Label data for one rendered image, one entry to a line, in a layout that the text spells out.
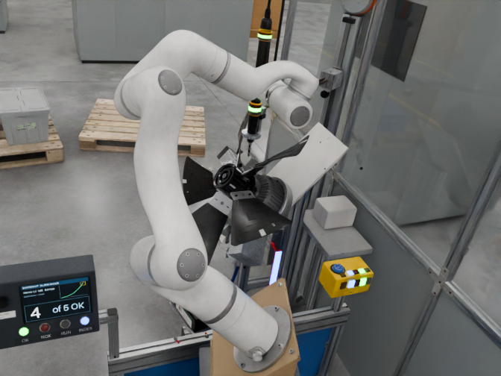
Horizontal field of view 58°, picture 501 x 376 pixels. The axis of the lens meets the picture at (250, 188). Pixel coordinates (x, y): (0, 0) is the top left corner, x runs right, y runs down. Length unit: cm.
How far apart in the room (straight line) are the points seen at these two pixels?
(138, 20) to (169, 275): 626
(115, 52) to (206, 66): 603
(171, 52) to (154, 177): 30
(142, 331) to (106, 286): 44
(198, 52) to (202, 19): 616
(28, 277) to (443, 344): 153
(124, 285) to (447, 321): 195
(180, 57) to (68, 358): 196
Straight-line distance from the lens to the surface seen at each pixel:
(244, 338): 117
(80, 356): 272
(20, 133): 442
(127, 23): 706
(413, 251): 203
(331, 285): 166
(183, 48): 111
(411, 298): 211
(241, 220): 161
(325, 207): 218
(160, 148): 101
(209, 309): 109
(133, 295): 299
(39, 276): 130
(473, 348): 193
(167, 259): 97
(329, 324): 184
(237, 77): 119
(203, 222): 181
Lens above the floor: 211
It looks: 31 degrees down
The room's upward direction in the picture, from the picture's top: 8 degrees clockwise
